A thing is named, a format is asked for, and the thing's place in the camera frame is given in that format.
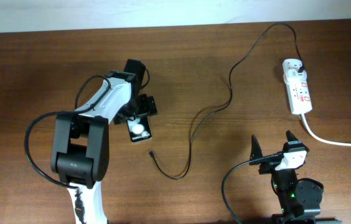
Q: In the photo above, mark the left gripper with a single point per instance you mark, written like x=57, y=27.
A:
x=149, y=106

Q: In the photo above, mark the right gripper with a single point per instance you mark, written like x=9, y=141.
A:
x=256, y=152

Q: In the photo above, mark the black smartphone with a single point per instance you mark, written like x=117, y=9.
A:
x=139, y=130

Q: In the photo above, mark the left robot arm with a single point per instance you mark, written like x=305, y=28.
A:
x=81, y=148

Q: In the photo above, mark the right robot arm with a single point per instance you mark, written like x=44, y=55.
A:
x=299, y=198

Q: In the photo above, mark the white power strip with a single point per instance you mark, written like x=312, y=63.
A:
x=298, y=96

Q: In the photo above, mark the white USB wall adapter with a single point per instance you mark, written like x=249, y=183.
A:
x=293, y=71

